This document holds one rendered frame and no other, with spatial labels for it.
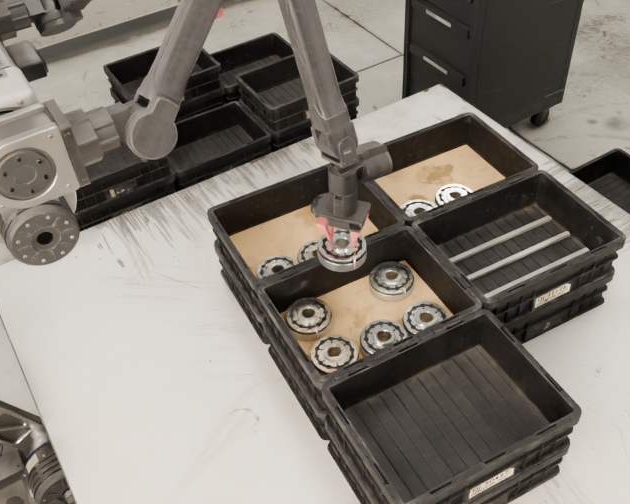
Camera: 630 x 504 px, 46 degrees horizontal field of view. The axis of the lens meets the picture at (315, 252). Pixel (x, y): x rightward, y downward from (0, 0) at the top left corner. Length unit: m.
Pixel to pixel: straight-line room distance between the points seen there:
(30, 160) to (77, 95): 3.07
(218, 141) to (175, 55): 1.80
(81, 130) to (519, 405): 0.98
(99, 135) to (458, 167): 1.16
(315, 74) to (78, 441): 0.96
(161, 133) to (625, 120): 2.96
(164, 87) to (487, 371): 0.88
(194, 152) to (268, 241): 1.16
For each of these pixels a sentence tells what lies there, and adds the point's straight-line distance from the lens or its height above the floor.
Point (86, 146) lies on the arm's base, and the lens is 1.18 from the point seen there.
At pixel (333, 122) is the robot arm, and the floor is 1.34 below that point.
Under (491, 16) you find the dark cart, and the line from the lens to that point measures 3.06.
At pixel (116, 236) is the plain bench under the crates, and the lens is 2.17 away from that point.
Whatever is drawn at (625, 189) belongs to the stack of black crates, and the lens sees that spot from 3.01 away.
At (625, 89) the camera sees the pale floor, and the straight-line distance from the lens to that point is 4.11.
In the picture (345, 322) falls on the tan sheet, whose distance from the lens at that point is 1.67.
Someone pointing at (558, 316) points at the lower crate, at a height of 0.75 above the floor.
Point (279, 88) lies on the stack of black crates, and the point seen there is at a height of 0.49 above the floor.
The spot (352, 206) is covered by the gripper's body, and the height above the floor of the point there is 1.16.
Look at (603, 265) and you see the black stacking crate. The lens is 1.82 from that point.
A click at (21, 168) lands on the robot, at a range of 1.17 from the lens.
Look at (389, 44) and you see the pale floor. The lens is 4.33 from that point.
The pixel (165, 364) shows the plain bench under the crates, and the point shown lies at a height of 0.70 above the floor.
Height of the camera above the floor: 2.11
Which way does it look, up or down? 45 degrees down
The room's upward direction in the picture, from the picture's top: 4 degrees counter-clockwise
